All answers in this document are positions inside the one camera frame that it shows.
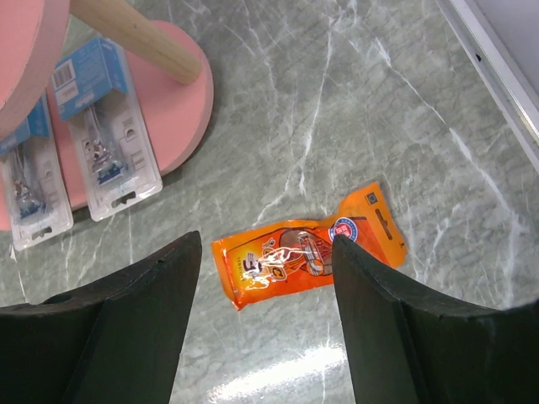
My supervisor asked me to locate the pink three-tier shelf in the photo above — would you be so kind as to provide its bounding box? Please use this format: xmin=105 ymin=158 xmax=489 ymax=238
xmin=0 ymin=0 xmax=215 ymax=231

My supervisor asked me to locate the blue razor blister pack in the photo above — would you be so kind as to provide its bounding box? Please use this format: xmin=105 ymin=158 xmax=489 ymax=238
xmin=51 ymin=37 xmax=163 ymax=221
xmin=1 ymin=95 xmax=74 ymax=251

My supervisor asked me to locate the orange razor bag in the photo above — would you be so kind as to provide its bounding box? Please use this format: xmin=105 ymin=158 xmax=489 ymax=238
xmin=211 ymin=183 xmax=407 ymax=310

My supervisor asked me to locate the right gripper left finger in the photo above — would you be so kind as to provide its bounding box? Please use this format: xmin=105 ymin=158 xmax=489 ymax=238
xmin=1 ymin=231 xmax=202 ymax=403

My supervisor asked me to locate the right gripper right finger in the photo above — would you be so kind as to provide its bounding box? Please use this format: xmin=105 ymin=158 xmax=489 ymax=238
xmin=332 ymin=236 xmax=538 ymax=403

